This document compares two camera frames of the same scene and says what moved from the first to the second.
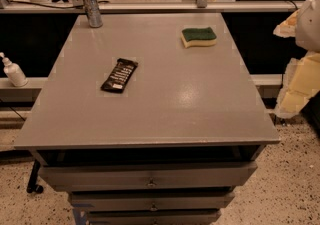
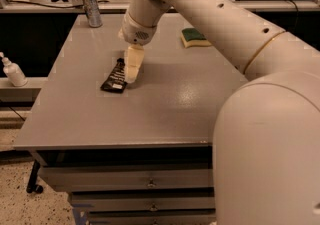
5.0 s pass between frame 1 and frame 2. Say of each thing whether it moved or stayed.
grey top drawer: stayed
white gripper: moved
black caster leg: stayed
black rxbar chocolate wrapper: stayed
